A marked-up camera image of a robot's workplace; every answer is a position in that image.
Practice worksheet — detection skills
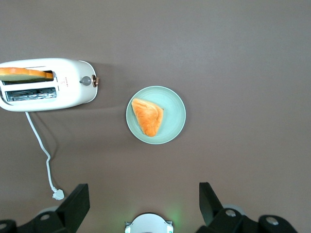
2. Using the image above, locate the toast slice in toaster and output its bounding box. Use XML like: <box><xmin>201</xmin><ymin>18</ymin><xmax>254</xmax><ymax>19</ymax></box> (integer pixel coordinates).
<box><xmin>0</xmin><ymin>67</ymin><xmax>54</xmax><ymax>82</ymax></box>

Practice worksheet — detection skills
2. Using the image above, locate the white toaster power cable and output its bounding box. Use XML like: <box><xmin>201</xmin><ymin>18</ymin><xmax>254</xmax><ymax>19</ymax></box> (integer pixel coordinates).
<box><xmin>25</xmin><ymin>111</ymin><xmax>66</xmax><ymax>201</ymax></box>

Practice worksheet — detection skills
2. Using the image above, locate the pale green round plate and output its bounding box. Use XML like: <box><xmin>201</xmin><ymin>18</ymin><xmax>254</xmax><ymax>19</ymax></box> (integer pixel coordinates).
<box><xmin>125</xmin><ymin>85</ymin><xmax>187</xmax><ymax>145</ymax></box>

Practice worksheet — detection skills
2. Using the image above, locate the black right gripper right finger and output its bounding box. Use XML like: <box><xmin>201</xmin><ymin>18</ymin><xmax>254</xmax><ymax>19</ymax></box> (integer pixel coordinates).
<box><xmin>198</xmin><ymin>182</ymin><xmax>243</xmax><ymax>233</ymax></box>

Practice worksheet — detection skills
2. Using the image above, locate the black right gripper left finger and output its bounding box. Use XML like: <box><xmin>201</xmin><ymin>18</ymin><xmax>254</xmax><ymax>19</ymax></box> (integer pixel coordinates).
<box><xmin>56</xmin><ymin>183</ymin><xmax>90</xmax><ymax>233</ymax></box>

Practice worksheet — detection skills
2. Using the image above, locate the white two-slot toaster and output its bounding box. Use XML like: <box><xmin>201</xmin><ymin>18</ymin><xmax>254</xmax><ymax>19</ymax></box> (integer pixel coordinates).
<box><xmin>0</xmin><ymin>57</ymin><xmax>101</xmax><ymax>113</ymax></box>

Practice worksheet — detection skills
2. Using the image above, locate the orange triangular bread piece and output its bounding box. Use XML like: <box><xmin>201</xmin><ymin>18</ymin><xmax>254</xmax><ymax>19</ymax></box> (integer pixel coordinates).
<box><xmin>131</xmin><ymin>98</ymin><xmax>164</xmax><ymax>138</ymax></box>

